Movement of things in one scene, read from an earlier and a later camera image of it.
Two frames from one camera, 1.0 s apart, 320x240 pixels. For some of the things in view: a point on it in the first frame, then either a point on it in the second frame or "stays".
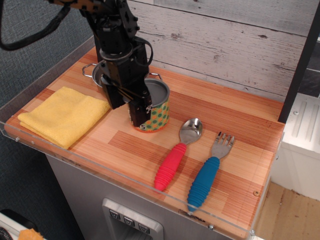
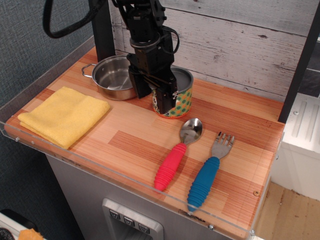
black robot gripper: x=126 y=67 -> x=157 y=60
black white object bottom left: x=11 y=223 stays
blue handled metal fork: x=220 y=147 stays
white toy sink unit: x=297 y=167 stays
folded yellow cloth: x=65 y=116 stays
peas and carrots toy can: x=159 y=91 -> x=184 y=79
